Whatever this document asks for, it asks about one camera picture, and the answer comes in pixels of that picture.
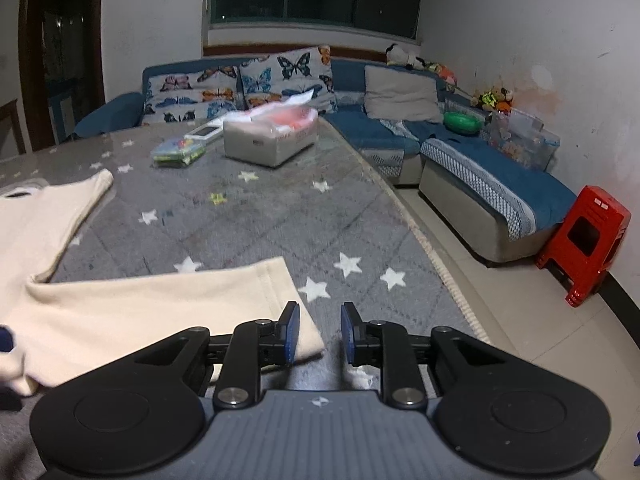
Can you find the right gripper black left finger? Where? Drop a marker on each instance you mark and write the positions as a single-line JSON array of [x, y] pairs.
[[251, 347]]

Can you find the dark wooden door frame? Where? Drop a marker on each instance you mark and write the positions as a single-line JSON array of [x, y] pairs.
[[60, 59]]

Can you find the dark wooden side table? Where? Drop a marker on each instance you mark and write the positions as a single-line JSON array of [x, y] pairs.
[[12, 141]]

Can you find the grey star-pattern table cover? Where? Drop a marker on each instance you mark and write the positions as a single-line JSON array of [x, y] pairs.
[[340, 228]]

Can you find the grey plain cushion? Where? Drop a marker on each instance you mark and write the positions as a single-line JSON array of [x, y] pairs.
[[394, 95]]

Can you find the clear plastic storage bin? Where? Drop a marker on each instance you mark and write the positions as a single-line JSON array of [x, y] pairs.
[[521, 137]]

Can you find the cream long-sleeve garment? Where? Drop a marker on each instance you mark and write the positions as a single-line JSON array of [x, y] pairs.
[[62, 330]]

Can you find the tissue box with pink pack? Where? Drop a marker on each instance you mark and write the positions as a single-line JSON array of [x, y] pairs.
[[271, 134]]

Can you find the green bowl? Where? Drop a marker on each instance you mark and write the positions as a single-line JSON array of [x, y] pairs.
[[463, 124]]

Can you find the clear box of colourful items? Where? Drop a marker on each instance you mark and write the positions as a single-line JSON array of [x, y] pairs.
[[178, 152]]

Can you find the blue sectional sofa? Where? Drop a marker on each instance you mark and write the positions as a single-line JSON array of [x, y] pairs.
[[503, 210]]

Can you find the black and white plush toy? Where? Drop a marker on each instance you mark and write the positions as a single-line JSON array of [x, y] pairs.
[[397, 56]]

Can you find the butterfly pillow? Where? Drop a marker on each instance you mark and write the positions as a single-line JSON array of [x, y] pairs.
[[191, 97], [277, 77]]

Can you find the yellow orange plush toys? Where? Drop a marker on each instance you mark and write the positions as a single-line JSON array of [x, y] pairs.
[[493, 100]]

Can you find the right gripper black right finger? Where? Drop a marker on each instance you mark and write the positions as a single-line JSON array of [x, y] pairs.
[[393, 351]]

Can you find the left butterfly pillow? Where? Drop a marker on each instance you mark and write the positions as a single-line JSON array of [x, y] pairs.
[[191, 97]]

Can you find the right butterfly pillow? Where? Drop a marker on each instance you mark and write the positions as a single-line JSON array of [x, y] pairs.
[[277, 77]]

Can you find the white remote control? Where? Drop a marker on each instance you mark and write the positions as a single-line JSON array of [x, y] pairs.
[[204, 133]]

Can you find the red plastic stool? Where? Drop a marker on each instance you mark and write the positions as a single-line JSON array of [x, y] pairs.
[[586, 243]]

